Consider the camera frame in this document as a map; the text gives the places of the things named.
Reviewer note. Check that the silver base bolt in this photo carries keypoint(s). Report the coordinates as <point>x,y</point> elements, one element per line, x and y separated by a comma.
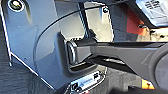
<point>15,4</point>
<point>105,9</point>

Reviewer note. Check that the small white box blue middle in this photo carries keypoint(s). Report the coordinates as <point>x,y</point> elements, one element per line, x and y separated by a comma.
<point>88,81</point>

